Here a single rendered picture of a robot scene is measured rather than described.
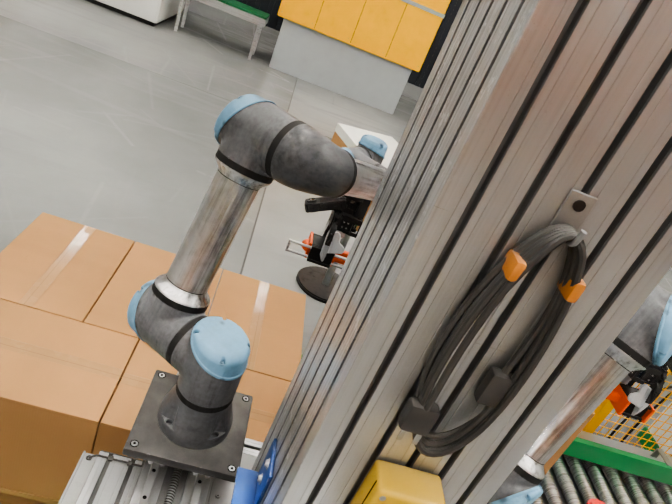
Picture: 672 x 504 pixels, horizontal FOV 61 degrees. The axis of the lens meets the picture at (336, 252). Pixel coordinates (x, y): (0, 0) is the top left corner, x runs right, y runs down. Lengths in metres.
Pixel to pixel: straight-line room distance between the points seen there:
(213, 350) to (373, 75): 7.98
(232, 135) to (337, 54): 7.79
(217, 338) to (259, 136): 0.38
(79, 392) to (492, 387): 1.50
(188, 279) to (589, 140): 0.79
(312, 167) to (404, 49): 7.84
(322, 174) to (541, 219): 0.51
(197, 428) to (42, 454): 0.94
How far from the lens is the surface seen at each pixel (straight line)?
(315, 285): 3.75
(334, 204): 1.53
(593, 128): 0.55
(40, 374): 1.99
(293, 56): 8.83
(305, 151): 0.98
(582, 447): 2.64
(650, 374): 1.70
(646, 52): 0.55
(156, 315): 1.15
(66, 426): 1.93
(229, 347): 1.09
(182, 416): 1.18
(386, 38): 8.75
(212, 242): 1.09
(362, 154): 1.40
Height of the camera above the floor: 1.96
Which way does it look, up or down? 27 degrees down
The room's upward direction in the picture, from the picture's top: 24 degrees clockwise
